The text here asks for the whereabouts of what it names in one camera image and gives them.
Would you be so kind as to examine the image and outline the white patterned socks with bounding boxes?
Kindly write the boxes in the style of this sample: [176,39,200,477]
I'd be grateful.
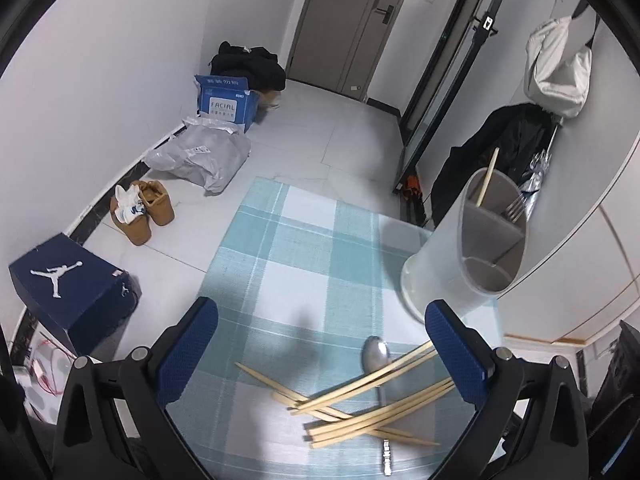
[115,184,147,225]

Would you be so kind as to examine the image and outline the brown boot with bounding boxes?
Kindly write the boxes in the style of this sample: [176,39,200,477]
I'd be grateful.
[111,195,151,247]
[137,181,176,227]

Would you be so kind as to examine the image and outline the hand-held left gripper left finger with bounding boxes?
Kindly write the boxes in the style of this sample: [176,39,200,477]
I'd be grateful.
[52,296,221,480]

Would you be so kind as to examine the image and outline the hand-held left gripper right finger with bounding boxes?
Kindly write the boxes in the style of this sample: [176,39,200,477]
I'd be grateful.
[424,299,593,480]

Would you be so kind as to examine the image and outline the black framed glass door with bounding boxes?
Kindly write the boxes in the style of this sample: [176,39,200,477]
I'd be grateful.
[392,0,518,196]

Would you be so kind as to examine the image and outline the black jacket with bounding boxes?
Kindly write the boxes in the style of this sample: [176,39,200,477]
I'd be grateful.
[431,102,556,231]

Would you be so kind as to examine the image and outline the white grey utensil holder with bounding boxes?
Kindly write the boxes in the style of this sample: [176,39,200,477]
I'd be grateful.
[400,167,529,323]

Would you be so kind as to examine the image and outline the navy shoe box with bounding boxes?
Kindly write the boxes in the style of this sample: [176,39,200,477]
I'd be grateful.
[8,232,142,356]

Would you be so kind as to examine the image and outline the grey brown door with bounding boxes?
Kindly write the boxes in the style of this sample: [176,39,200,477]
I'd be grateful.
[289,0,453,103]

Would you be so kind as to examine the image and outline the set of wooden chopsticks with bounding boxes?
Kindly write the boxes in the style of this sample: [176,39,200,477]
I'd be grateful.
[234,340,457,450]

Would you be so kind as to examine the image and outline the red cable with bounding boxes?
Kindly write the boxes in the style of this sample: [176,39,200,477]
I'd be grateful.
[30,337,71,396]

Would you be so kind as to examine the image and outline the orange and black object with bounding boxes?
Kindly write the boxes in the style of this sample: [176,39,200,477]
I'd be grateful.
[397,174,426,201]

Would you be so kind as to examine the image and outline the wooden chopstick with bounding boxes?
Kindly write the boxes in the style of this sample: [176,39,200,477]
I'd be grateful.
[475,147,501,207]

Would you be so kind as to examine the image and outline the blue cardboard box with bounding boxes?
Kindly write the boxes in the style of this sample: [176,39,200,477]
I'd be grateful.
[194,74,261,135]

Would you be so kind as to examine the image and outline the grey plastic mailing bag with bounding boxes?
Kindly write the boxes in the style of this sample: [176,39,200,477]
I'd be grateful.
[144,116,252,196]

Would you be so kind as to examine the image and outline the metal fork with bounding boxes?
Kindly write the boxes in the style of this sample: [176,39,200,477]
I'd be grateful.
[500,194,527,223]

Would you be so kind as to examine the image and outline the silver folding umbrella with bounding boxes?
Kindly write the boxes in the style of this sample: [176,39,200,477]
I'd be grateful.
[520,125,558,211]

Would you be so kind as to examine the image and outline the teal checked table mat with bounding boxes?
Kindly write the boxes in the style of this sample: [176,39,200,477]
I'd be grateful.
[165,176,506,480]

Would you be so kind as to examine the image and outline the metal spoon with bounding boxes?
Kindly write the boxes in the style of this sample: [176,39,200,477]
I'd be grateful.
[361,335,398,476]

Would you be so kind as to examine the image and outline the black bag on floor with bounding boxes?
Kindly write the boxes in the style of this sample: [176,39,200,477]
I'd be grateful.
[209,40,287,93]

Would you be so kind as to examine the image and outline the white shoulder bag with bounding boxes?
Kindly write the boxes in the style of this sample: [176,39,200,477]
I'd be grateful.
[523,16,593,120]

